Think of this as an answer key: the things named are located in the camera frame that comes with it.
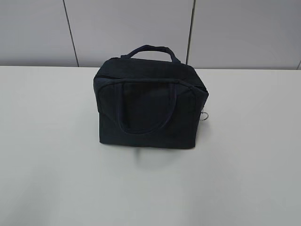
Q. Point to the dark navy lunch bag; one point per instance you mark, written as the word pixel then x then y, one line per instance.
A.
pixel 148 98

